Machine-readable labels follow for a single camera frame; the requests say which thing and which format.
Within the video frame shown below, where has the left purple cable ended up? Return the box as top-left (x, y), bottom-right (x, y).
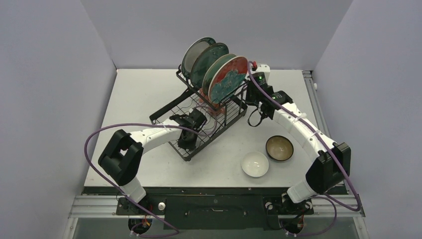
top-left (84, 105), bottom-right (218, 238)

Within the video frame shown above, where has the white bowl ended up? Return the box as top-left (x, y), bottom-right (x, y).
top-left (241, 151), bottom-right (269, 178)

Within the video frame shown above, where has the aluminium rail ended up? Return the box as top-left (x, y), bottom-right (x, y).
top-left (67, 70), bottom-right (367, 219)

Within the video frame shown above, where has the dark bowl beige inside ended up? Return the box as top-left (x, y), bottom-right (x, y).
top-left (265, 135), bottom-right (294, 162)

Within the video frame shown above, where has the small pink mug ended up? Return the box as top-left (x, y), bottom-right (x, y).
top-left (199, 92), bottom-right (209, 105)

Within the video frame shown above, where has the large pink mug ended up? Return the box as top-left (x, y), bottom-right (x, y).
top-left (208, 104), bottom-right (226, 117)

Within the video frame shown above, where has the blue glazed plate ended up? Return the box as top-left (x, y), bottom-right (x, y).
top-left (190, 42), bottom-right (229, 89)

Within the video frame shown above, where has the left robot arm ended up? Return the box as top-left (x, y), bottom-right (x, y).
top-left (98, 109), bottom-right (207, 214)

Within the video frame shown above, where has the black wire dish rack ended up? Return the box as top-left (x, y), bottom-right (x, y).
top-left (149, 66), bottom-right (247, 161)

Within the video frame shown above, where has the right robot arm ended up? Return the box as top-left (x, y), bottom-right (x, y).
top-left (246, 80), bottom-right (351, 213)

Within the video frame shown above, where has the green rimmed white plate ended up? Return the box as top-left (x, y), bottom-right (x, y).
top-left (181, 37), bottom-right (216, 79)

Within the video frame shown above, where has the black base panel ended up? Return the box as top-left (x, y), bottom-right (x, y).
top-left (82, 186), bottom-right (345, 232)

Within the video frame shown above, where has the light teal flower plate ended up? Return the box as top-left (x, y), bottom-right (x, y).
top-left (202, 53), bottom-right (236, 96)

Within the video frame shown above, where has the red and blue plate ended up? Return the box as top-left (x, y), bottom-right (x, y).
top-left (208, 56), bottom-right (248, 104)

